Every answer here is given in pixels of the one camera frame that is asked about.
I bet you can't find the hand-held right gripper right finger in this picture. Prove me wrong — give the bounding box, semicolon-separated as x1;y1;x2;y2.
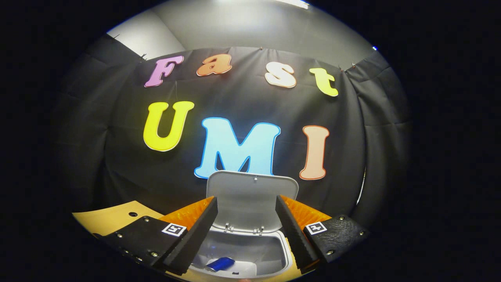
275;195;370;275

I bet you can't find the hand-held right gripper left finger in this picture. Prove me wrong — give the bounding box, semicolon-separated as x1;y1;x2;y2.
103;195;218;276

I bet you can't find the silver and blue pop can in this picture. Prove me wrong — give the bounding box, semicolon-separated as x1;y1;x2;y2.
204;257;236;273

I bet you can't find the white desktop garbage bin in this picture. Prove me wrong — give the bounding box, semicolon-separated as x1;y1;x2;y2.
190;170;299;279

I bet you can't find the wooden desktop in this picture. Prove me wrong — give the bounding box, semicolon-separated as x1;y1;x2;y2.
72;201;314;282

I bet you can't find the long ceiling light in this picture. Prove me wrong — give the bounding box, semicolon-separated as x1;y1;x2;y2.
274;0;310;9

